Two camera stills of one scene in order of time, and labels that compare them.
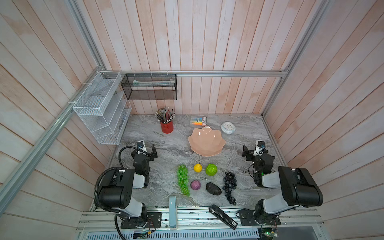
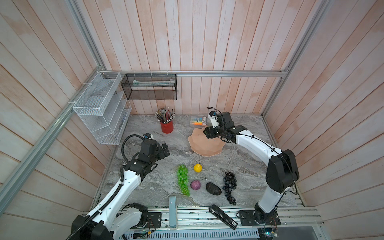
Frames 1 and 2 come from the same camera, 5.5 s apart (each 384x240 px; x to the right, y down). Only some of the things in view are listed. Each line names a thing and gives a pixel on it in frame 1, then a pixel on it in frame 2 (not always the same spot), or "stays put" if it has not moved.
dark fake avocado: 213,188 stays put
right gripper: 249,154 to 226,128
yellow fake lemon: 198,168 stays put
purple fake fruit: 195,185 stays put
